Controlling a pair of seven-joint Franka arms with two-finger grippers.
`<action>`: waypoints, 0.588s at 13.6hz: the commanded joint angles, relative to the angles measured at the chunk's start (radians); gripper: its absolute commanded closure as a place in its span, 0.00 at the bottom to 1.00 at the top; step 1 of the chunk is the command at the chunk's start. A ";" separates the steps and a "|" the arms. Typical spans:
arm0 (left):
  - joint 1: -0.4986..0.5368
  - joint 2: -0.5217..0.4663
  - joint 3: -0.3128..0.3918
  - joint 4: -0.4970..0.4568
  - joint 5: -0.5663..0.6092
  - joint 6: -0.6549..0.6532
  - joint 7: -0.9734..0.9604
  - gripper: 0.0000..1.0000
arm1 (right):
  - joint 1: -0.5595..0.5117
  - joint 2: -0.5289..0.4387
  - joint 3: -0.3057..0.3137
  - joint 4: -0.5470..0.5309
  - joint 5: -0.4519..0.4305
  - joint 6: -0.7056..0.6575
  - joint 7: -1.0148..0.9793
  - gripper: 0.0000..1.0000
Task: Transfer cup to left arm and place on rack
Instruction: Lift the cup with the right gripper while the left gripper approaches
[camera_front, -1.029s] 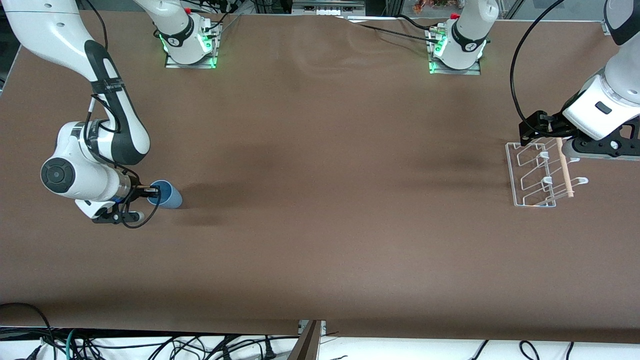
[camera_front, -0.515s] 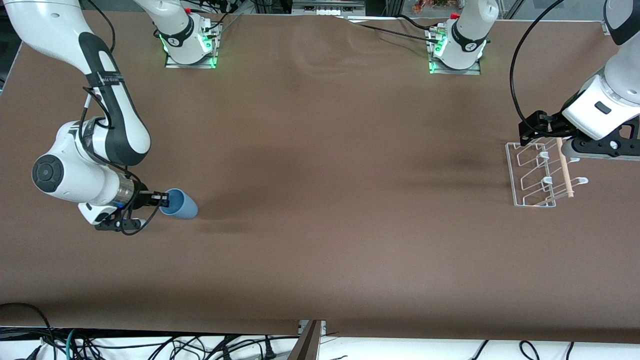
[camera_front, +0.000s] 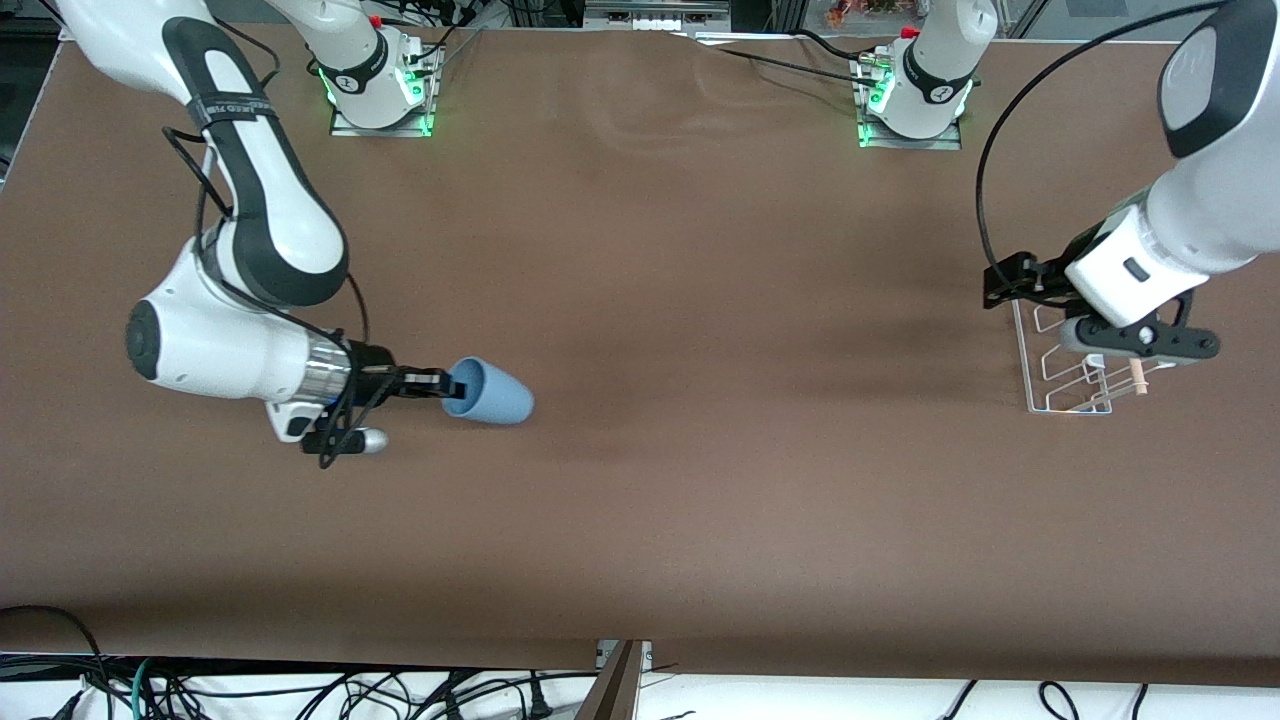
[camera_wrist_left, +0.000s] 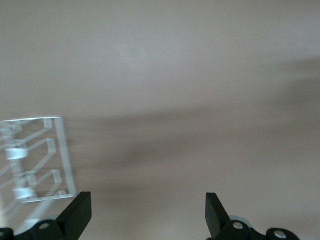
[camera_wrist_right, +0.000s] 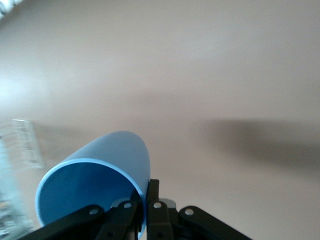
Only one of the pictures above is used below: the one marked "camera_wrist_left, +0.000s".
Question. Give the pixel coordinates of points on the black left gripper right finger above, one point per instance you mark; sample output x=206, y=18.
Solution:
x=222, y=225

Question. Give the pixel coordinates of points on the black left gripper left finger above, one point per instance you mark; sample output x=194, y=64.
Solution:
x=72, y=217

